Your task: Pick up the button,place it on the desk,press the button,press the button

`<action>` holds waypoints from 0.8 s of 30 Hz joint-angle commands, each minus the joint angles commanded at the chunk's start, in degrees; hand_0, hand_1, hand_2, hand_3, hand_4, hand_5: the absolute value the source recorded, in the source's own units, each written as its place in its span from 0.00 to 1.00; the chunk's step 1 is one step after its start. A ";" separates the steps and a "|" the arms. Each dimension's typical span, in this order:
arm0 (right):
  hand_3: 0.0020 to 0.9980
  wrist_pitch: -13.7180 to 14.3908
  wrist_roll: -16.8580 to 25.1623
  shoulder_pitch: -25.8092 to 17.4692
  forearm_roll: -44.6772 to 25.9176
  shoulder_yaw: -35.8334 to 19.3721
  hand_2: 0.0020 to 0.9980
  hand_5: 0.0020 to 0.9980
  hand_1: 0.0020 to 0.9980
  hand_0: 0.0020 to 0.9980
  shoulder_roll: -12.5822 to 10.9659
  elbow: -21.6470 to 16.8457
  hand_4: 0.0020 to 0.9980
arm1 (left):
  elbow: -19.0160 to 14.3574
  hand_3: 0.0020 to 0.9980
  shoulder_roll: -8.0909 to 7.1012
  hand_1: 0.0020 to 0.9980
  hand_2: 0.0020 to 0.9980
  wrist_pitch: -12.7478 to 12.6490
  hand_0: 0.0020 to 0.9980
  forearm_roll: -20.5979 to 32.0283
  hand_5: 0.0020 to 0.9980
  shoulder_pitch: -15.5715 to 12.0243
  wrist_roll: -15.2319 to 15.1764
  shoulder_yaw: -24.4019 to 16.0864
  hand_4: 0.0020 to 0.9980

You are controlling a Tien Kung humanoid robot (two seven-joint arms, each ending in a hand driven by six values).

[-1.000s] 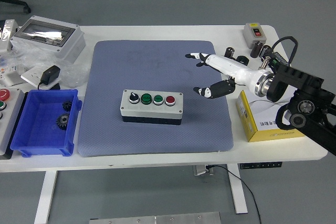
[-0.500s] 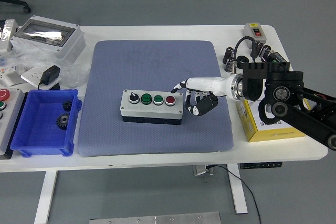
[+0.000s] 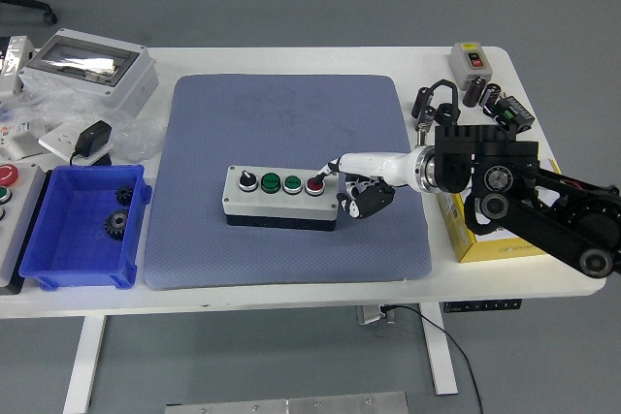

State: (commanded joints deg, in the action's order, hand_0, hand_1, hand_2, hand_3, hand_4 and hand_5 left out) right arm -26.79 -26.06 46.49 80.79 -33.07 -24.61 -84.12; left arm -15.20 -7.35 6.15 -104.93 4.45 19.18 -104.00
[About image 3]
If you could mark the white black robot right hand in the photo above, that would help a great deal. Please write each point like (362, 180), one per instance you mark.
(373, 167)

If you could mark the grey four-button control box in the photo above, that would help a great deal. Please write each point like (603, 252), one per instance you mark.
(276, 200)

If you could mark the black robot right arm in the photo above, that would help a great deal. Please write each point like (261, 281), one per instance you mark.
(509, 167)

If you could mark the black cylindrical capacitor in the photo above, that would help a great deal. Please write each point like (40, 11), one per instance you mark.
(427, 119)
(473, 91)
(490, 96)
(420, 104)

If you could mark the black hexagonal nut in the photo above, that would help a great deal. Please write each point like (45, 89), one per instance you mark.
(446, 116)

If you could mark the white and yellow cardboard box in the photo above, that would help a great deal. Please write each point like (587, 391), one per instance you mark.
(458, 239)

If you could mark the black module with green terminals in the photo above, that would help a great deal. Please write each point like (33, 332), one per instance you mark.
(514, 113)

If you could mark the blue-grey table mat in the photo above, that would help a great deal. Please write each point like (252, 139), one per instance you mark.
(218, 133)

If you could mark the black table height control panel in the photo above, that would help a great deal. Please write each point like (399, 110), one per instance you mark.
(482, 306)

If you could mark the white table leg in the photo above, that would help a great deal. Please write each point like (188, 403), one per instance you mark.
(439, 356)
(82, 365)

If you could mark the clear plastic bag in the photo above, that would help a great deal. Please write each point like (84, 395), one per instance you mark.
(136, 137)

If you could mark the small black gear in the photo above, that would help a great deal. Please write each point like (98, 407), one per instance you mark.
(125, 196)

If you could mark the grey metal plate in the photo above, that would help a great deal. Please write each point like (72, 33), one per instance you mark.
(291, 404)

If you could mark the large black gear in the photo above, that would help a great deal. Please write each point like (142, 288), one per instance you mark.
(116, 225)

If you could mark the black power adapter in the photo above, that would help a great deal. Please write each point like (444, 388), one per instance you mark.
(92, 137)

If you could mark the blue plastic bin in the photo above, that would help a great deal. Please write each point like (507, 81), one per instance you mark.
(63, 239)

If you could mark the white packaged part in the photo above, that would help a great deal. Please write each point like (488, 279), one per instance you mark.
(19, 142)

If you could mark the grey emergency stop control box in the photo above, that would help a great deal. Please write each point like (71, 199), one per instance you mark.
(19, 230)

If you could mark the white device with foil window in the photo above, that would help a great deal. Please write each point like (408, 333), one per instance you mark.
(12, 65)

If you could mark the grey two-button switch box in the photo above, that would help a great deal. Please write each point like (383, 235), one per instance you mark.
(463, 65)

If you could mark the grey under-table bracket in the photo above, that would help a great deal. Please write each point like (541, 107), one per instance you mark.
(371, 314)

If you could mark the grey enclosure with clear lid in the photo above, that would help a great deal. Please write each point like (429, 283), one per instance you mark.
(121, 86)

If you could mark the white wall socket plate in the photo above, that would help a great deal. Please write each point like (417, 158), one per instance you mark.
(55, 140)

